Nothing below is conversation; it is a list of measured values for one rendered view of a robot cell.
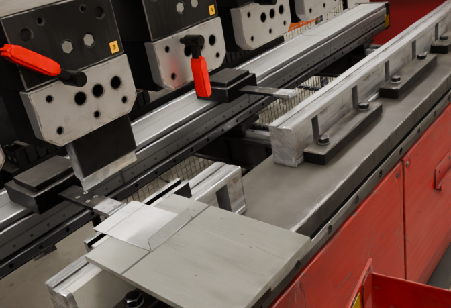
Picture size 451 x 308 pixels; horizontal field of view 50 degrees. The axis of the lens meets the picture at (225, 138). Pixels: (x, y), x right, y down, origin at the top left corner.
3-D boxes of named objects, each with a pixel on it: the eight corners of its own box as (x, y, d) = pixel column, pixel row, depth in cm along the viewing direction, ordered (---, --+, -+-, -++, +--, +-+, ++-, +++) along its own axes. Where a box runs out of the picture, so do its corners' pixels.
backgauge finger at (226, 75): (280, 110, 109) (276, 89, 107) (196, 99, 126) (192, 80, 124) (307, 91, 117) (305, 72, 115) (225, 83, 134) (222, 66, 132)
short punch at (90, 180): (88, 192, 69) (68, 132, 65) (80, 189, 70) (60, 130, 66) (140, 161, 75) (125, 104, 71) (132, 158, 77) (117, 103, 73)
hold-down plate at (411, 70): (398, 98, 132) (398, 88, 130) (379, 96, 135) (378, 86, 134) (436, 63, 151) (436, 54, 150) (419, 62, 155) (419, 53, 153)
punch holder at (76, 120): (49, 153, 59) (1, 18, 53) (15, 142, 65) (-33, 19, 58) (140, 107, 69) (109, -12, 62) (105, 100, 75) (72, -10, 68)
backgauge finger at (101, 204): (90, 239, 75) (80, 213, 73) (10, 200, 92) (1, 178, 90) (147, 200, 83) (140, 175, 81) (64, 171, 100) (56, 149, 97)
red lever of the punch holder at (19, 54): (13, 41, 50) (89, 74, 58) (-6, 40, 53) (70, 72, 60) (7, 57, 50) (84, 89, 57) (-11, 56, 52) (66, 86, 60)
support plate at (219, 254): (225, 335, 53) (224, 329, 52) (86, 261, 69) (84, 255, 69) (311, 243, 65) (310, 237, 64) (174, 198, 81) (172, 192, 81)
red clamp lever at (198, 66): (208, 99, 74) (195, 36, 70) (188, 96, 77) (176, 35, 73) (215, 95, 75) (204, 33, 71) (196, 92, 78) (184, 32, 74)
